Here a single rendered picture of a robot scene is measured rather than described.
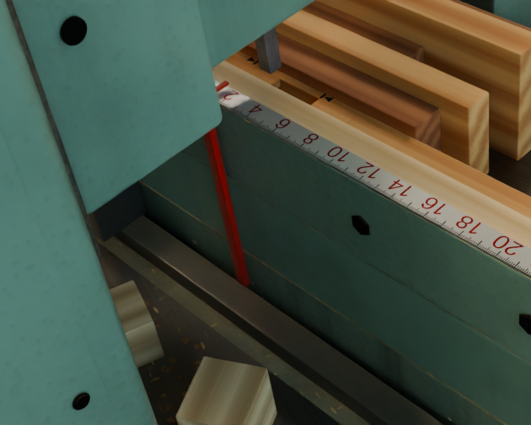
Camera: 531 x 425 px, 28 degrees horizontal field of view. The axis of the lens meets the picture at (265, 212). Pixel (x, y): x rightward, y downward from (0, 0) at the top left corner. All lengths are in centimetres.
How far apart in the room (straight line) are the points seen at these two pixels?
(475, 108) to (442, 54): 5
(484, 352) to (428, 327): 4
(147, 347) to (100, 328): 22
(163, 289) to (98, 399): 26
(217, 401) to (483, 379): 14
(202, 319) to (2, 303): 30
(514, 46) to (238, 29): 14
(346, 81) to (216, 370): 17
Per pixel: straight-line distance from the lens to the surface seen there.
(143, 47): 43
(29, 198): 37
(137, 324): 63
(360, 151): 53
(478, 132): 56
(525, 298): 47
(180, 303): 68
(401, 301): 54
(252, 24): 52
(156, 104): 44
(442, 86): 56
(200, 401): 57
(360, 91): 57
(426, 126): 55
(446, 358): 55
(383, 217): 50
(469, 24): 57
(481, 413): 56
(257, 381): 57
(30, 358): 40
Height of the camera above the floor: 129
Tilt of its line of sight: 43 degrees down
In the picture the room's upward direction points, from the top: 11 degrees counter-clockwise
